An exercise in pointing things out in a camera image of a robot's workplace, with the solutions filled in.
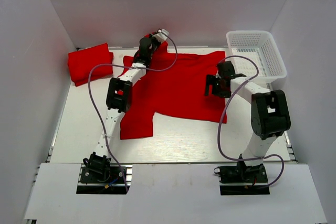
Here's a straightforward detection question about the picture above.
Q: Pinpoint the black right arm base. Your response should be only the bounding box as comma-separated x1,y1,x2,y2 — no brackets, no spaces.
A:
213,162,270,196

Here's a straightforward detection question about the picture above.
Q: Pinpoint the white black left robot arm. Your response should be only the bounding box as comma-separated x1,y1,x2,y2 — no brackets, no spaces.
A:
83,29,169,182

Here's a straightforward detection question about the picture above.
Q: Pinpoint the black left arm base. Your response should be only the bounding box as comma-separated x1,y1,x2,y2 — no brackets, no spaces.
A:
76,152,132,195

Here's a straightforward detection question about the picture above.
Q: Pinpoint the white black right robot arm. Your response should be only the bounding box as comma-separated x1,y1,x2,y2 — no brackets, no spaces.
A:
204,60,291,182

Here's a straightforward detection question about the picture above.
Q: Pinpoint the folded red t-shirt stack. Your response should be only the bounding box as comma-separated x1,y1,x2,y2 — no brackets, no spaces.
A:
68,43,113,87

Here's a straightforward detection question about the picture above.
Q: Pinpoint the white plastic basket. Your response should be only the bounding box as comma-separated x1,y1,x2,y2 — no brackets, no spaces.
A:
226,30,287,84

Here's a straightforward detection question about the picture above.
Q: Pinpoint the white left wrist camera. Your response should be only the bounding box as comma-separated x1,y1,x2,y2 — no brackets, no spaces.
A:
157,28,169,36

